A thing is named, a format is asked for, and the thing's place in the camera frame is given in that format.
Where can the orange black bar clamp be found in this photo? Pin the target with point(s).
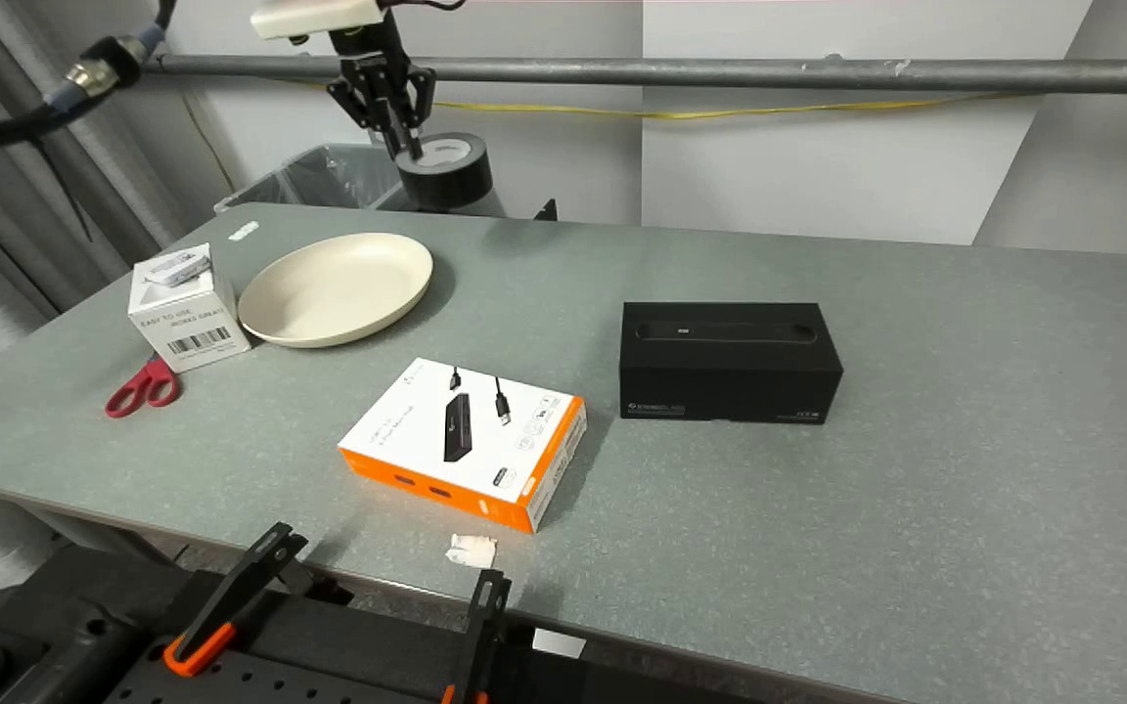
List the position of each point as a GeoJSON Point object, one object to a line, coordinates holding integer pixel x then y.
{"type": "Point", "coordinates": [216, 621]}

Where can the red handled scissors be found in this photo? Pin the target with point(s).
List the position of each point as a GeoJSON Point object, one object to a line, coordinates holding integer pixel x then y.
{"type": "Point", "coordinates": [150, 385]}

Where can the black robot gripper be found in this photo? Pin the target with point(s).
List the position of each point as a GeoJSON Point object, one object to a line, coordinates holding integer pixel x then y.
{"type": "Point", "coordinates": [380, 89]}

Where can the black clamp with orange tip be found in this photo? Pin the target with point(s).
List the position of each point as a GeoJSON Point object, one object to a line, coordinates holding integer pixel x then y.
{"type": "Point", "coordinates": [479, 642]}

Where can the small white barcode box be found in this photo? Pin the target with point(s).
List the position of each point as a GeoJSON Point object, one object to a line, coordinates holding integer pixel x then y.
{"type": "Point", "coordinates": [186, 310]}

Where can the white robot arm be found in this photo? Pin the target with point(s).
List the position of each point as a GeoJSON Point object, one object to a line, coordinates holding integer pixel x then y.
{"type": "Point", "coordinates": [316, 18]}

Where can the cream round plate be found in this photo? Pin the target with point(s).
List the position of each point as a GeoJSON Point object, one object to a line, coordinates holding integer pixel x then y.
{"type": "Point", "coordinates": [340, 291]}

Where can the black seal tape roll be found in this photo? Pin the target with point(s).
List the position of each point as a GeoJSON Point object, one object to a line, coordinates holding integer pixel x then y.
{"type": "Point", "coordinates": [449, 174]}

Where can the grey plastic bin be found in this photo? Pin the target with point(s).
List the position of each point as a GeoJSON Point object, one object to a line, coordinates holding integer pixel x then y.
{"type": "Point", "coordinates": [353, 179]}

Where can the small white tape scrap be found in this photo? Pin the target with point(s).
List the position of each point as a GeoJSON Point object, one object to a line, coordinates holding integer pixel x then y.
{"type": "Point", "coordinates": [473, 548]}

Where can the black rectangular box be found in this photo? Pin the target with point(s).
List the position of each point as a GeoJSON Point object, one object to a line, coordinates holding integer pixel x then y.
{"type": "Point", "coordinates": [745, 361]}

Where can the white orange product box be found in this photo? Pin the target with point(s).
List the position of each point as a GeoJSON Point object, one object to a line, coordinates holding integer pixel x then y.
{"type": "Point", "coordinates": [469, 438]}

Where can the grey horizontal metal pole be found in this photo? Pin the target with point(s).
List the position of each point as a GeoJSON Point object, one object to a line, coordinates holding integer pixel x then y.
{"type": "Point", "coordinates": [903, 74]}

